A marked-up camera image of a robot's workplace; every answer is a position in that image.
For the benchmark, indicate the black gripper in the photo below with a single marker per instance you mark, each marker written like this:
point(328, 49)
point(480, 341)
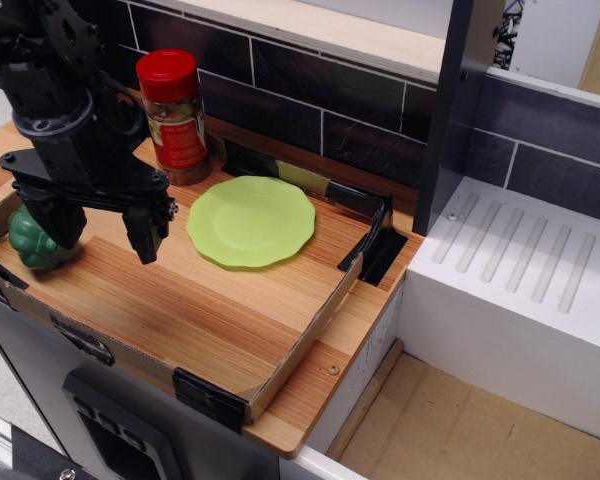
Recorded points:
point(76, 162)

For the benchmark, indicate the red-capped basil spice bottle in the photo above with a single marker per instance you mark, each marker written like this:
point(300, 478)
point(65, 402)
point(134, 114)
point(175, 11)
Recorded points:
point(170, 90)

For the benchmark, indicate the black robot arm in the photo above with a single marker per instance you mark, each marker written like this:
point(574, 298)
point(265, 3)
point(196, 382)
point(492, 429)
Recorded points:
point(49, 55)

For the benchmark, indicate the cardboard fence with black tape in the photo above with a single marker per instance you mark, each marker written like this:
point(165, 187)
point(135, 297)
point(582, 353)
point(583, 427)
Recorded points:
point(266, 335)

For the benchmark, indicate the green toy bell pepper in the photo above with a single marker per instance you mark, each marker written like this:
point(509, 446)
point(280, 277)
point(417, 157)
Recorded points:
point(36, 249)

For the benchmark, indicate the light green plastic plate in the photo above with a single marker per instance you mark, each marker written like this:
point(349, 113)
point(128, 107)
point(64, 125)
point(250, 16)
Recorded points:
point(251, 222)

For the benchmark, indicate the light wooden shelf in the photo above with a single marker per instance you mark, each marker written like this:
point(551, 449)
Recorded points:
point(361, 41)

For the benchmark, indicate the white drainboard sink unit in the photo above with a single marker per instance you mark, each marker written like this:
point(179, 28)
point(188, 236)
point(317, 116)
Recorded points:
point(504, 294)

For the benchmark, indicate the dark grey vertical post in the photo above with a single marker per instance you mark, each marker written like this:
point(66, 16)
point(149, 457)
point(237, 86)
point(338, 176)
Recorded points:
point(469, 52)

